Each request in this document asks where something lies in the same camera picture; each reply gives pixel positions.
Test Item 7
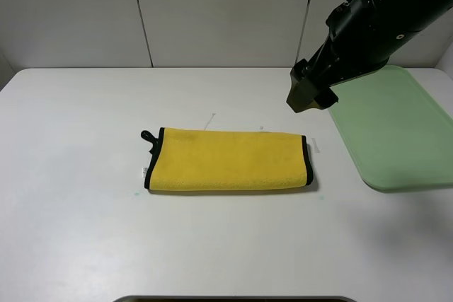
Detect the light green plastic tray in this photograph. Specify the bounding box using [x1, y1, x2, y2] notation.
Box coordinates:
[329, 66, 452, 192]

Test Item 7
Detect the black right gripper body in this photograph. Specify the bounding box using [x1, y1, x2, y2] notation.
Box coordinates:
[297, 0, 403, 86]

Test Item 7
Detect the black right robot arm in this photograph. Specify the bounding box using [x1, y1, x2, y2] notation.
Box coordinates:
[287, 0, 452, 112]

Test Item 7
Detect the yellow towel with black trim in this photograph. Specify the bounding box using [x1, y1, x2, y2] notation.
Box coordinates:
[141, 127, 314, 192]

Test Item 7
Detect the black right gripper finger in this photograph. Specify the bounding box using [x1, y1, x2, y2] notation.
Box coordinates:
[309, 85, 338, 110]
[287, 63, 320, 113]

